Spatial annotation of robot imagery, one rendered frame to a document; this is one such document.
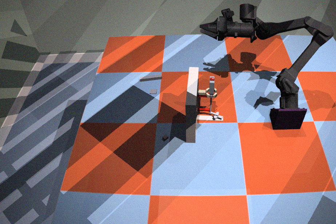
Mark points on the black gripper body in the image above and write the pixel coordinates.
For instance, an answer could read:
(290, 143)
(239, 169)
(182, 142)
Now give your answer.
(227, 30)

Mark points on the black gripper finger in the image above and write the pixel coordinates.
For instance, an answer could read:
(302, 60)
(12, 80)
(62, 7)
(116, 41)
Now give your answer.
(212, 27)
(213, 35)

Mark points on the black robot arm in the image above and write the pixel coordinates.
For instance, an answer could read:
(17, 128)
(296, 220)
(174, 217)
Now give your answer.
(286, 79)

